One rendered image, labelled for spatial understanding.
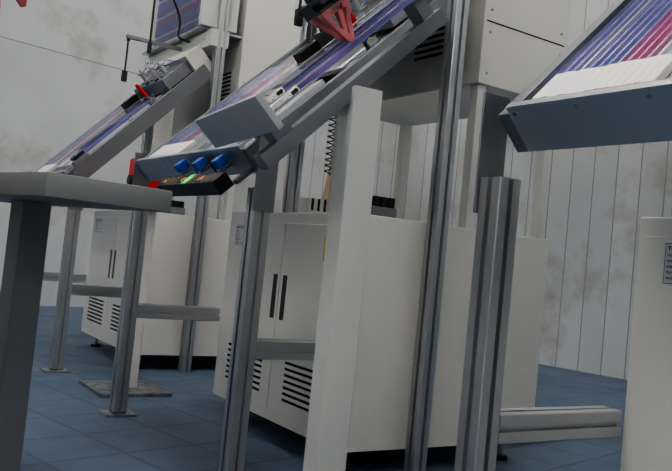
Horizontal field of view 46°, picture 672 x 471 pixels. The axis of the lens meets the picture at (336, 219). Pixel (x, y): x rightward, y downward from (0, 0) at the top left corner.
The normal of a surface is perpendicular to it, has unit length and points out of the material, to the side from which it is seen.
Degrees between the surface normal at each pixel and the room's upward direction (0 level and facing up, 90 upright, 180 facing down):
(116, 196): 90
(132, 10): 90
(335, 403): 90
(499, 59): 90
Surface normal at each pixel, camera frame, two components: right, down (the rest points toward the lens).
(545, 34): 0.55, 0.01
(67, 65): 0.72, 0.04
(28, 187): -0.69, -0.11
